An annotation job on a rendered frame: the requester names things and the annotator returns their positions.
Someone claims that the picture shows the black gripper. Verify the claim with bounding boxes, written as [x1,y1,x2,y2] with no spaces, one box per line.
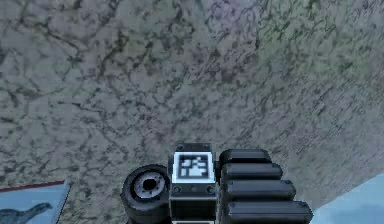
[120,164,172,224]

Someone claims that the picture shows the blue framed dinosaur picture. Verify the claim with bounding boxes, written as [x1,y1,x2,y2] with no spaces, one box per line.
[0,180,71,224]

